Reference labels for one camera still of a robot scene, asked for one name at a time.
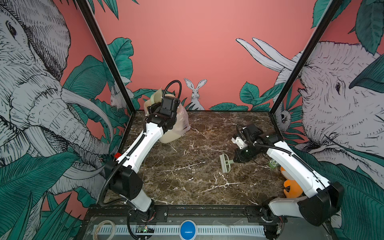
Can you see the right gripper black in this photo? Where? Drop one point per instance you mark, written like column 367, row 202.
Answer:
column 239, row 158

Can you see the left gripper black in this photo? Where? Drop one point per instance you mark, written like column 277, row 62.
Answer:
column 153, row 108

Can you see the light green hand brush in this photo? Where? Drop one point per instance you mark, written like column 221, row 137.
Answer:
column 226, row 163

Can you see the light green dustpan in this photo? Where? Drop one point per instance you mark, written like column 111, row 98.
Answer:
column 156, row 97

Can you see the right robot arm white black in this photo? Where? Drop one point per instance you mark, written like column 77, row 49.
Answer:
column 310, row 196

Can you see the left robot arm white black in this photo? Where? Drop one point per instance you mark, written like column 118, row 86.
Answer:
column 123, row 182

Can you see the orange plush toy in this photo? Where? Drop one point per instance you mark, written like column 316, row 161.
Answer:
column 291, row 187

